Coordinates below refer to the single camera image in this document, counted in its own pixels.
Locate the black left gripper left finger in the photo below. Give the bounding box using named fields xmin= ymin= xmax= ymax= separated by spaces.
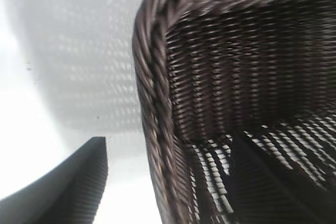
xmin=0 ymin=136 xmax=109 ymax=224

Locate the dark brown woven basket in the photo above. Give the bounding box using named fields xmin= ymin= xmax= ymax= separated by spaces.
xmin=132 ymin=0 xmax=336 ymax=224

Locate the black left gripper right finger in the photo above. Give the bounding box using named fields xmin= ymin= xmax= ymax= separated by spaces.
xmin=225 ymin=135 xmax=336 ymax=224

